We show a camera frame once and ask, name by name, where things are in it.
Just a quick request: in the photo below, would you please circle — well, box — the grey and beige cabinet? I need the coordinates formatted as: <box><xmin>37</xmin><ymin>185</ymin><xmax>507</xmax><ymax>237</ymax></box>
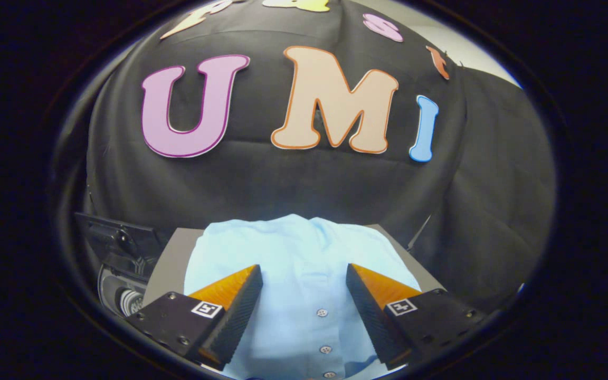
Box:
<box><xmin>143</xmin><ymin>224</ymin><xmax>447</xmax><ymax>308</ymax></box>

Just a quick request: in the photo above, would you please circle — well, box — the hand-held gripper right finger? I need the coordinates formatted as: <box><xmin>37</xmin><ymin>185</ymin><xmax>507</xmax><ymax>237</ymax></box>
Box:
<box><xmin>345</xmin><ymin>263</ymin><xmax>488</xmax><ymax>369</ymax></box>

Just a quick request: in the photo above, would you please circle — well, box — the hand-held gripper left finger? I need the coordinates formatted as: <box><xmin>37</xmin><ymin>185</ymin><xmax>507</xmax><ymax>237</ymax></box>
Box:
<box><xmin>123</xmin><ymin>264</ymin><xmax>264</xmax><ymax>371</ymax></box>

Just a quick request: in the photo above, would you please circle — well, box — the black backdrop cloth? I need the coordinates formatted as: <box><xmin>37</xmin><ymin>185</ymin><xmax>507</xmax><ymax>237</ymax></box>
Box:
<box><xmin>51</xmin><ymin>0</ymin><xmax>557</xmax><ymax>312</ymax></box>

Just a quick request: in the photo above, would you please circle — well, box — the light blue buttoned shirt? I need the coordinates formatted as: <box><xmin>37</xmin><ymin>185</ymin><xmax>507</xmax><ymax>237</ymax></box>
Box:
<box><xmin>184</xmin><ymin>214</ymin><xmax>423</xmax><ymax>380</ymax></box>

